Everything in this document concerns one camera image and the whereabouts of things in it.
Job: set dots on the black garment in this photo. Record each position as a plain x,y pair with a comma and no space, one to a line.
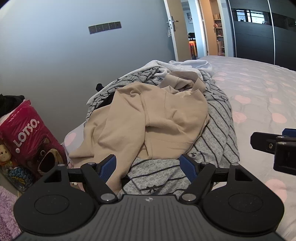
100,87

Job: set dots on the red printed plastic bag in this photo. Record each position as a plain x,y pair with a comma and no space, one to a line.
27,129

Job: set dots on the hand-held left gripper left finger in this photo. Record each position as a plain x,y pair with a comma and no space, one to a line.
108,170

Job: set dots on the blue scale-pattern toy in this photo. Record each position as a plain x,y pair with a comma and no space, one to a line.
19,176

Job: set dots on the beige sweater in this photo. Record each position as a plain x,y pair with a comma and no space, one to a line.
161,111

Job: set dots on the dark wall switch panel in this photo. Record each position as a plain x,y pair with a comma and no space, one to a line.
104,27

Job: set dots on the white hooded sweatshirt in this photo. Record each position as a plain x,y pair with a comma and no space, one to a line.
185,66

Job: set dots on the orange stool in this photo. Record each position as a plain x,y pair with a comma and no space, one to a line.
193,47

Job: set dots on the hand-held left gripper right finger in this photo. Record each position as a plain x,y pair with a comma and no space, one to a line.
188,168

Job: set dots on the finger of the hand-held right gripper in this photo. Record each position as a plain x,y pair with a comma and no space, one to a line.
285,157
263,141

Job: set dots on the hallway shelf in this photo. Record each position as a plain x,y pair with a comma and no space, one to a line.
219,34

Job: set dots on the wooden door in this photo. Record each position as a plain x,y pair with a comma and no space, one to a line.
180,34

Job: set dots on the grey pink-dotted blanket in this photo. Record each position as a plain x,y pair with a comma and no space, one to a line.
254,81

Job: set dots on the black wardrobe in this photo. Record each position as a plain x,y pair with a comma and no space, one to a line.
254,39

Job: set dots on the black cloth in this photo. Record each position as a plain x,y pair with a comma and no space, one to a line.
9,102

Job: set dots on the small doll toy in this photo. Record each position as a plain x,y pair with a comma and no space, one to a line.
4,155

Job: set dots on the grey striped garment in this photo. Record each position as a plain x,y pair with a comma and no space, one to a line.
215,139

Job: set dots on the purple fluffy rug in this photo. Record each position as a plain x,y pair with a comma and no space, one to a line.
7,208

